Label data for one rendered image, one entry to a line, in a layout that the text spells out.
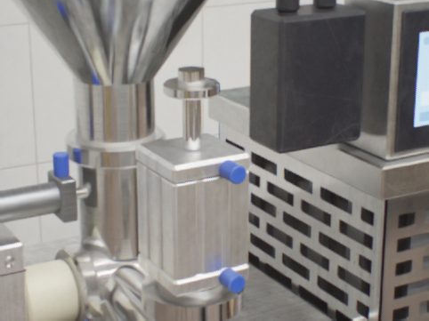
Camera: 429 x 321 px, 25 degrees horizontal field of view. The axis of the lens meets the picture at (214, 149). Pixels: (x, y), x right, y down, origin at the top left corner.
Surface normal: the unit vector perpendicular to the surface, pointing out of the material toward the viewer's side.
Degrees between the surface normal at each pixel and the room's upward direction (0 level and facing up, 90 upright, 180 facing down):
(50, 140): 90
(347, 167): 90
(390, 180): 90
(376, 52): 90
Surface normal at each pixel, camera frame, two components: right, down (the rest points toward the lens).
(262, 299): 0.00, -0.95
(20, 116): 0.49, 0.26
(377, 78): -0.87, 0.15
